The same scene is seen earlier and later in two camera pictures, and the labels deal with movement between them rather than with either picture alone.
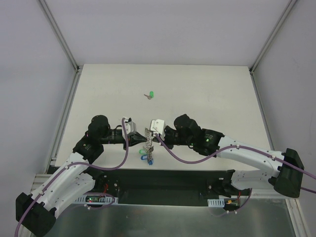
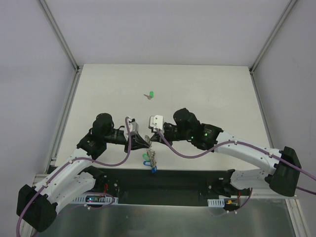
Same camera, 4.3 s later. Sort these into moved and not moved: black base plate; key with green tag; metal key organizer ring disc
Moved: metal key organizer ring disc
Not moved: black base plate; key with green tag
